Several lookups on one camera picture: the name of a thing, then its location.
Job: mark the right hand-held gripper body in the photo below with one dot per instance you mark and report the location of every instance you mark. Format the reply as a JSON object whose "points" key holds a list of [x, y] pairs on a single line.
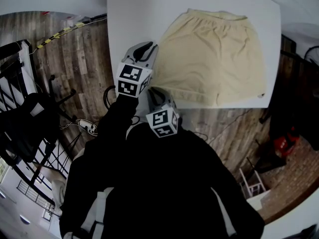
{"points": [[163, 122]]}

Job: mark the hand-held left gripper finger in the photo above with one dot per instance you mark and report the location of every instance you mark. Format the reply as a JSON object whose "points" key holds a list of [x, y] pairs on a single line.
{"points": [[133, 51], [153, 56]]}

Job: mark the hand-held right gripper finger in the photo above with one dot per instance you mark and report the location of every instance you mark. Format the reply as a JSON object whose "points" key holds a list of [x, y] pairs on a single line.
{"points": [[165, 100], [152, 101]]}

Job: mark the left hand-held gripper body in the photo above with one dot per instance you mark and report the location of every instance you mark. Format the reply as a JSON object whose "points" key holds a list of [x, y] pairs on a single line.
{"points": [[130, 80]]}

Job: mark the cream yellow shorts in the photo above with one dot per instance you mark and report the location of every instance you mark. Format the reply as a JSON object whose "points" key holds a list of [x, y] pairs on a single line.
{"points": [[211, 58]]}

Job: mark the person's left forearm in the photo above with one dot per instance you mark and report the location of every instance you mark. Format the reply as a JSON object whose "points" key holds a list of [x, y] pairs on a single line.
{"points": [[119, 116]]}

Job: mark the person's black jacket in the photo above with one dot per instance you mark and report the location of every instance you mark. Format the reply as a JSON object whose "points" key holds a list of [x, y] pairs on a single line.
{"points": [[162, 183]]}

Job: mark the white power strip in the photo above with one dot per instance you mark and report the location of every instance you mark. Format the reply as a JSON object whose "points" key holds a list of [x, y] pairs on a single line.
{"points": [[86, 124]]}

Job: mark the clear plastic bag red print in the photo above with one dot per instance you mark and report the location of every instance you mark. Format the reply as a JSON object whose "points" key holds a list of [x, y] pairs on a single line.
{"points": [[71, 19]]}

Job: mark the yellow black striped floor strip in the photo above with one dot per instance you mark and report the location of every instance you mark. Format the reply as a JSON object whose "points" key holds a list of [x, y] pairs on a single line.
{"points": [[57, 35]]}

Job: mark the white board panel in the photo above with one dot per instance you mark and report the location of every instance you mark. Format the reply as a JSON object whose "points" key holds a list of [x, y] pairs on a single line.
{"points": [[28, 66]]}

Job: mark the white metal rack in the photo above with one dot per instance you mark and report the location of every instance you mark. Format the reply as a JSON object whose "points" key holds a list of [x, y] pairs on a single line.
{"points": [[254, 187]]}

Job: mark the black office chair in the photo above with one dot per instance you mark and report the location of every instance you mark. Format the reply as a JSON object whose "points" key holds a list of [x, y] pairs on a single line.
{"points": [[299, 103], [25, 123]]}

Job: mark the red box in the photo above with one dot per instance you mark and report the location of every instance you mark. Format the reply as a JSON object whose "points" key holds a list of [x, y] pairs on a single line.
{"points": [[284, 142]]}

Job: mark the black metal railing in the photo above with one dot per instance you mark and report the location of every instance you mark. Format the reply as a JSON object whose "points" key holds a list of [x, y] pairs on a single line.
{"points": [[10, 50]]}

